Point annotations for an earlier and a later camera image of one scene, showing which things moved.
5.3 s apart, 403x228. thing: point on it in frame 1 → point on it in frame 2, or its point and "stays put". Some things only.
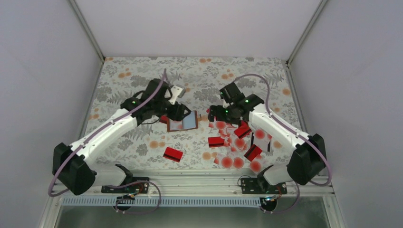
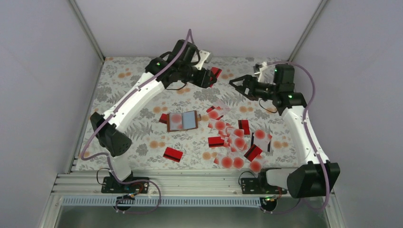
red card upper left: x=163 y=118 stays put
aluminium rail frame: x=209 y=185 stays put
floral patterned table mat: x=212 y=145 stays put
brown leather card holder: x=189 y=121 stays put
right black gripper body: x=228 y=116 → x=264 y=93
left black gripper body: x=176 y=114 → x=201 y=81
